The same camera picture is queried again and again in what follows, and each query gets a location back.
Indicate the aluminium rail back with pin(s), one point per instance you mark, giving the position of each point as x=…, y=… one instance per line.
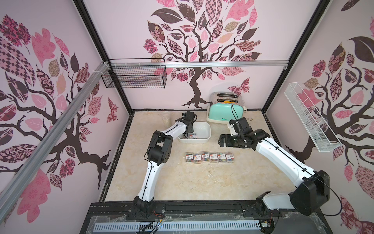
x=197, y=64

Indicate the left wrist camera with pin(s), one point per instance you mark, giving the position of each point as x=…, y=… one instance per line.
x=189, y=117

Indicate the white wire basket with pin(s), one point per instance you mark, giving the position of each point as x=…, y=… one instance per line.
x=322, y=135

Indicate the mint green toaster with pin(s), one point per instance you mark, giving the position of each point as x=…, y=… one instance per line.
x=225, y=106

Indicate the aluminium rail left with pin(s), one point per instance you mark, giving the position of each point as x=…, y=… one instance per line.
x=22, y=178

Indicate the aluminium rail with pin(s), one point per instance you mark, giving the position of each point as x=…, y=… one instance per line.
x=22, y=178
x=197, y=64

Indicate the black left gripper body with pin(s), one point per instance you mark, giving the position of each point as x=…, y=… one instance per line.
x=190, y=129

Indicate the black base frame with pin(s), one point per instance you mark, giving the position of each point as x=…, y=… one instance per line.
x=274, y=222

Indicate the black wire basket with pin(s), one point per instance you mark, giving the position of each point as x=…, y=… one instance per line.
x=136, y=73

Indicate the white plastic storage box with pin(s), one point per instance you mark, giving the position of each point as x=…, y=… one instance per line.
x=203, y=132

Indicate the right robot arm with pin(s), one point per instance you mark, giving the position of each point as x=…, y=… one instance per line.
x=311, y=188

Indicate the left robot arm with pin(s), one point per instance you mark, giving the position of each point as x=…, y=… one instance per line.
x=157, y=154

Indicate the white cable duct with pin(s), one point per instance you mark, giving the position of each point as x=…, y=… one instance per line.
x=176, y=226

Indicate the paper clip box side-left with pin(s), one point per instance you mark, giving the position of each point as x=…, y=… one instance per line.
x=197, y=158

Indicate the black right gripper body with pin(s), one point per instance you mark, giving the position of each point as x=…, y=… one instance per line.
x=226, y=141

